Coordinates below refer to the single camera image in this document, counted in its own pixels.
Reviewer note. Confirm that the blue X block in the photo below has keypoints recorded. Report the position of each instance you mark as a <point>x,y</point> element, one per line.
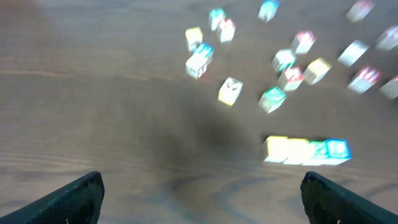
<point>268,10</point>

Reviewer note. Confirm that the green R block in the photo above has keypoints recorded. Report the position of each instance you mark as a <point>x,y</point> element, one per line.
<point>318,153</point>

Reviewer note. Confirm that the white green picture block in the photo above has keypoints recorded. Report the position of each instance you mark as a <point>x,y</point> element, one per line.
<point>283,60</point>

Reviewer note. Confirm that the red u block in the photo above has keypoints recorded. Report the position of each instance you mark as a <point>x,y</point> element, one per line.
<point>303,41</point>
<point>365,79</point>

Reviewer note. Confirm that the red A block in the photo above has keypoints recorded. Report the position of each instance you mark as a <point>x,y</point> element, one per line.
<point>290,79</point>

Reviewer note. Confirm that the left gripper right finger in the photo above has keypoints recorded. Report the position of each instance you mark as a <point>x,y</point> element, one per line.
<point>325,201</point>

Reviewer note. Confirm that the yellow block far left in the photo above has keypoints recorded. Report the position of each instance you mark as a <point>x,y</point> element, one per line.
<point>194,37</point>

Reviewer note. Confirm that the red Y block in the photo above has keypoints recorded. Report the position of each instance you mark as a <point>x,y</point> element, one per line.
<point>226,30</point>

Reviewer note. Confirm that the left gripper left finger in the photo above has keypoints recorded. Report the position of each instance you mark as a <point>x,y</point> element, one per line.
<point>78,202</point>

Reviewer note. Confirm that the cream picture block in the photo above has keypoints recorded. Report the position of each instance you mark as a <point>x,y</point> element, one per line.
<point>230,91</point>

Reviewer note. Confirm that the blue P block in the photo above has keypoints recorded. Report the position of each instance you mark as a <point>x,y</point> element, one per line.
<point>206,51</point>

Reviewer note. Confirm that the yellow block centre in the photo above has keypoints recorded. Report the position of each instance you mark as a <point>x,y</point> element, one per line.
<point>316,70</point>

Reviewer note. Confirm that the yellow C block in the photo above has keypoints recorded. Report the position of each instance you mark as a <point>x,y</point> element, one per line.
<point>276,149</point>

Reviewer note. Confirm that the red E block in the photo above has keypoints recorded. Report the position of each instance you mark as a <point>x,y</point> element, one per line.
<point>390,89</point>

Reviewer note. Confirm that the white picture block centre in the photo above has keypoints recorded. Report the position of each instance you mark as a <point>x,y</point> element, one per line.
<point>352,53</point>

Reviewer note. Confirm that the yellow O block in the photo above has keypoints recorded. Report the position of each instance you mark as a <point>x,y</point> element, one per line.
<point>298,151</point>

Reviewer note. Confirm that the red U block upper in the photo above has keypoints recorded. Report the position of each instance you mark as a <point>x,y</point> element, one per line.
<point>303,41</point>

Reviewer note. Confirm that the red block top right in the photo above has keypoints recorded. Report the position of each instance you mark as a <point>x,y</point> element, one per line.
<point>359,10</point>

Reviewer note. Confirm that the green F block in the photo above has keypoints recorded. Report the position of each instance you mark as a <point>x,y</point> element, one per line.
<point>215,17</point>

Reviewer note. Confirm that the green N block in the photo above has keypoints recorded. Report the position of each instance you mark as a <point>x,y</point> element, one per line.
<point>272,99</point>

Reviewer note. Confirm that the blue L block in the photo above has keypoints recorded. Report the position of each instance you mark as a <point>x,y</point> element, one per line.
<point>338,152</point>

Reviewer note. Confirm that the white red picture block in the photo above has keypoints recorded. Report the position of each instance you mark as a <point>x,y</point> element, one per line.
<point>196,66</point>

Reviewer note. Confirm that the red U block lower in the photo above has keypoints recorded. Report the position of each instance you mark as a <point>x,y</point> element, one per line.
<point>365,79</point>

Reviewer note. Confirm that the red I block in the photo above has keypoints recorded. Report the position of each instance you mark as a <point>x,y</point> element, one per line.
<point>388,39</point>

